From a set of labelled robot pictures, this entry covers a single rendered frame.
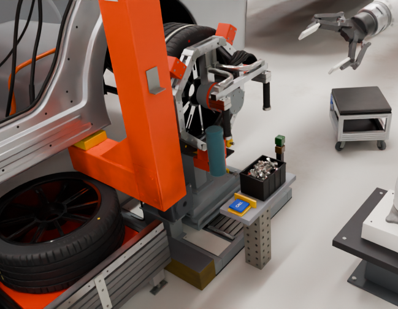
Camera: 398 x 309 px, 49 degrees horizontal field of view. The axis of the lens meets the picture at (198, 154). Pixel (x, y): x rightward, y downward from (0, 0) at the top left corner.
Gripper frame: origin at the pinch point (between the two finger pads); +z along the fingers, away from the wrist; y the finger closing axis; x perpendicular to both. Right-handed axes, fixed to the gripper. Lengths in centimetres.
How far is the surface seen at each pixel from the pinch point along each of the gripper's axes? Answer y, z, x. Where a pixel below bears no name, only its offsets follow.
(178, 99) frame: -38, 14, 76
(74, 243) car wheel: -11, 85, 95
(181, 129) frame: -28, 17, 88
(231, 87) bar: -27, -7, 69
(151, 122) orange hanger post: -28, 36, 59
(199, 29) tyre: -62, -15, 73
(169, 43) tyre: -62, 3, 71
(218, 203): 5, 6, 144
